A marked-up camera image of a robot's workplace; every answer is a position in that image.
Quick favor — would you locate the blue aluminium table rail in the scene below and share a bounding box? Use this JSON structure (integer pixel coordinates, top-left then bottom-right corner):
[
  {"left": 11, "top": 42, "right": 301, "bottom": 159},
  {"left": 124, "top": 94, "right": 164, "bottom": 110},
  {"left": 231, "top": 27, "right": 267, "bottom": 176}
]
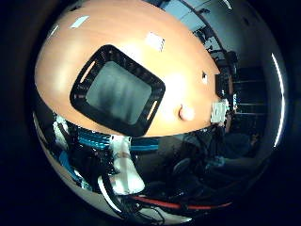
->
[{"left": 76, "top": 129, "right": 162, "bottom": 153}]

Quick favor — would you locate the white grey box device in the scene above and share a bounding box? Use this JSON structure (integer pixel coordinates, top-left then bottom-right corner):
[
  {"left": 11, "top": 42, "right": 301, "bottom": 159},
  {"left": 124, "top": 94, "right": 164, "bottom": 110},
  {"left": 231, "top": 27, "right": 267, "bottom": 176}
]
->
[{"left": 210, "top": 99, "right": 230, "bottom": 124}]

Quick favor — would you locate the black box device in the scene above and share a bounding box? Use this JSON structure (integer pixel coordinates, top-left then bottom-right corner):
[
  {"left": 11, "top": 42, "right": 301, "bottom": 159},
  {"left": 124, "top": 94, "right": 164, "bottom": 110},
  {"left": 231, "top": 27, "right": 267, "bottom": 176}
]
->
[{"left": 214, "top": 73, "right": 230, "bottom": 98}]

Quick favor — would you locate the seated person in dark clothes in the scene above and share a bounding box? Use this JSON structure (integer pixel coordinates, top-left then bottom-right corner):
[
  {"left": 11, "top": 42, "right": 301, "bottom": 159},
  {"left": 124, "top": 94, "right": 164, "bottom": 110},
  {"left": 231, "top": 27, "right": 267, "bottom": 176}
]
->
[{"left": 219, "top": 125, "right": 262, "bottom": 159}]

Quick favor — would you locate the dark office chair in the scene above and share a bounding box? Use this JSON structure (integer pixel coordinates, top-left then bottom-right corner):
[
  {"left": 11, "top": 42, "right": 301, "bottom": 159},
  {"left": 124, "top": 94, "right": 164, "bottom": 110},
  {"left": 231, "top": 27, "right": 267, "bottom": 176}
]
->
[{"left": 170, "top": 156, "right": 194, "bottom": 177}]

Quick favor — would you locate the white paper sheet marker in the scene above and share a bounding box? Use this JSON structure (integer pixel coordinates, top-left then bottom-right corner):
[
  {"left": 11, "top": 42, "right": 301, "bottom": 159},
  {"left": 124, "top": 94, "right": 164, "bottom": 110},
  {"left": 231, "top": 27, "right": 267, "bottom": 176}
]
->
[{"left": 145, "top": 31, "right": 166, "bottom": 53}]

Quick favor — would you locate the dark shelving unit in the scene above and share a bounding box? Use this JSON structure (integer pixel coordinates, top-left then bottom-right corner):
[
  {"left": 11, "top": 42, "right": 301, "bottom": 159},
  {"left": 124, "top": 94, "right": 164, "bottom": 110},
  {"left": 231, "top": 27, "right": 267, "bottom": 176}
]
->
[{"left": 233, "top": 66, "right": 268, "bottom": 126}]

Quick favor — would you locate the black mesh basket container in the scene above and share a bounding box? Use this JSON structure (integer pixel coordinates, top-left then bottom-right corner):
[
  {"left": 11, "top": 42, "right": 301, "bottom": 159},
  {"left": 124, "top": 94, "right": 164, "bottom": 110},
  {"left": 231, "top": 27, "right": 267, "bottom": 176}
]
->
[{"left": 69, "top": 44, "right": 166, "bottom": 137}]

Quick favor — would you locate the white tape strip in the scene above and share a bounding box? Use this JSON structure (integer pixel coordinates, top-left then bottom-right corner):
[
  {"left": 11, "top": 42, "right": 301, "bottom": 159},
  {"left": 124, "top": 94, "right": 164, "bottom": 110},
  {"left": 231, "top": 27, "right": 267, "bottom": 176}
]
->
[{"left": 48, "top": 24, "right": 60, "bottom": 38}]

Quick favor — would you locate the red cable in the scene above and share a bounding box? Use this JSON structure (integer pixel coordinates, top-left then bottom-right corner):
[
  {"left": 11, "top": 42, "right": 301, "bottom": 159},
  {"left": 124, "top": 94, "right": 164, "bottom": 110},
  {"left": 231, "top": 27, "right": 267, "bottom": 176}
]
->
[{"left": 131, "top": 195, "right": 233, "bottom": 211}]

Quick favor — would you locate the white paper at edge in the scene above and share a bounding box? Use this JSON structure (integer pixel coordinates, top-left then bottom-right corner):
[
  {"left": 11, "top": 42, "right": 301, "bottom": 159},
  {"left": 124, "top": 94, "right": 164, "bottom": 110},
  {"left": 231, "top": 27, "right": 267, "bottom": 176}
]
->
[{"left": 69, "top": 15, "right": 90, "bottom": 29}]

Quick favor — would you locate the long ceiling light strip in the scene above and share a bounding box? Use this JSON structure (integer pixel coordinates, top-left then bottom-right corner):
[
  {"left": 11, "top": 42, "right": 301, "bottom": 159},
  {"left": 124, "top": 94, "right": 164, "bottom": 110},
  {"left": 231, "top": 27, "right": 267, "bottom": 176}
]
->
[{"left": 270, "top": 52, "right": 287, "bottom": 149}]

